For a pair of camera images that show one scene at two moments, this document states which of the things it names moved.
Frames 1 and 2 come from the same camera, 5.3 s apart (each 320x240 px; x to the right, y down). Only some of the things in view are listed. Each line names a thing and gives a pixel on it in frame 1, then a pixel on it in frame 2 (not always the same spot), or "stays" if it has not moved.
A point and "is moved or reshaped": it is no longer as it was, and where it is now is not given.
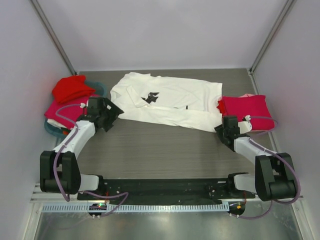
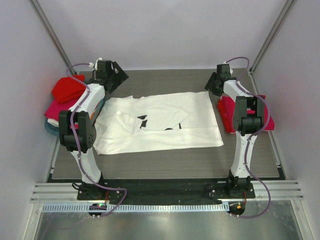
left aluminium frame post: (39, 11) stays
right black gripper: (223, 135) → (213, 83)
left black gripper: (114, 112) → (121, 77)
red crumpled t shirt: (69, 88) stays
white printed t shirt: (188, 103) is moved or reshaped
